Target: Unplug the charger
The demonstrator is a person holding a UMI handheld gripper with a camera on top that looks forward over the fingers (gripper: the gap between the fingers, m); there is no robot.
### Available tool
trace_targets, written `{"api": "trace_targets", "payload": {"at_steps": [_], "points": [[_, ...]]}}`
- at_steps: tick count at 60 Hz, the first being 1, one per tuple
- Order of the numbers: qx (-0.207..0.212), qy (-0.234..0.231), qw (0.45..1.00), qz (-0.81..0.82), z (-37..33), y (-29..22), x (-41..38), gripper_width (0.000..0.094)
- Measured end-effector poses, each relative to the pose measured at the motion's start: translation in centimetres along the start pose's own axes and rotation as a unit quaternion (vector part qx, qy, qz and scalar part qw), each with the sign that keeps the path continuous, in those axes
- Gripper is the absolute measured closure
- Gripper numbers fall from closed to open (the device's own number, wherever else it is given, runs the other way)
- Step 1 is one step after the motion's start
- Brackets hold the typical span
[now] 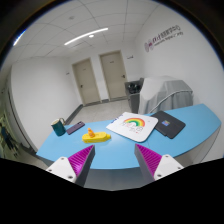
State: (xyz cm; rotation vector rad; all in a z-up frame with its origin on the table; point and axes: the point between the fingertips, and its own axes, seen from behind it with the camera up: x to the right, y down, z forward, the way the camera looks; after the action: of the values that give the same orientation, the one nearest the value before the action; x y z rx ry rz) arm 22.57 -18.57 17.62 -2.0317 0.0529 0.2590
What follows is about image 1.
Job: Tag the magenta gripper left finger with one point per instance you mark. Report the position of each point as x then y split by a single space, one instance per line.
74 168

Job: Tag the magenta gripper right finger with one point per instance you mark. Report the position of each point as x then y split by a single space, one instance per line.
153 165

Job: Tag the yellow power strip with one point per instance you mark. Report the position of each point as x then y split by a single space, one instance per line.
98 137

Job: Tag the white rainbow mouse pad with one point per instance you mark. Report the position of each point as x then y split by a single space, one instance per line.
133 126

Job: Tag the black notebook case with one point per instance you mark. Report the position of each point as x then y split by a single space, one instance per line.
168 125

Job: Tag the purple smartphone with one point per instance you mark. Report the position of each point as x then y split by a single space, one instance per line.
75 127

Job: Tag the dark green mug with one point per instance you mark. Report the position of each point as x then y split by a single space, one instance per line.
58 126

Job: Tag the grey covered furniture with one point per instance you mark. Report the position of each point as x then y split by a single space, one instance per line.
164 93

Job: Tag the grey cabinet with items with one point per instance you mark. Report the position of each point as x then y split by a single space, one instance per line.
132 90

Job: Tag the left beige door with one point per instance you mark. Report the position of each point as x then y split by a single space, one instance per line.
86 82

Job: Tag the beige door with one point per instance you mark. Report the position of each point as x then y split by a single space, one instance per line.
86 82
114 73

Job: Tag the right beige door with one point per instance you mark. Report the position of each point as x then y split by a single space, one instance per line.
114 73

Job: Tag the long ceiling light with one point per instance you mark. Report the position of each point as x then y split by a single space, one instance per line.
85 35

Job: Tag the wall logo sign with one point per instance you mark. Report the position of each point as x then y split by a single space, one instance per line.
152 43

